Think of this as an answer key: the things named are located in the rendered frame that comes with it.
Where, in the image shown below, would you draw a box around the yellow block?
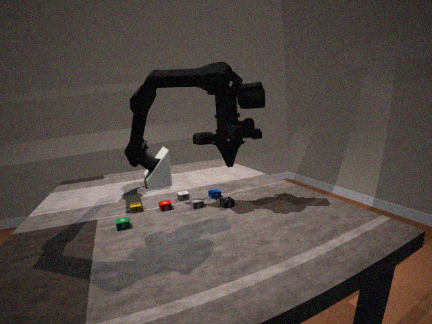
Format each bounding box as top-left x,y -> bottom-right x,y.
130,202 -> 142,213

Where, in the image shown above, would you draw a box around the red block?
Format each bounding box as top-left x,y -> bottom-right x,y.
159,200 -> 172,211

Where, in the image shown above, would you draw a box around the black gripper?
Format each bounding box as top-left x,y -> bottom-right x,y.
192,109 -> 262,167

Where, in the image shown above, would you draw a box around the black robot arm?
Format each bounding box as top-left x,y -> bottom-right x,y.
125,62 -> 265,173

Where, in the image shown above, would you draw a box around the green block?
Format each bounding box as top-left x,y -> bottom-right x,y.
116,217 -> 130,230

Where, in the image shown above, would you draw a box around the blue block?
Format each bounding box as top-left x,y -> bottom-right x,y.
209,189 -> 221,199

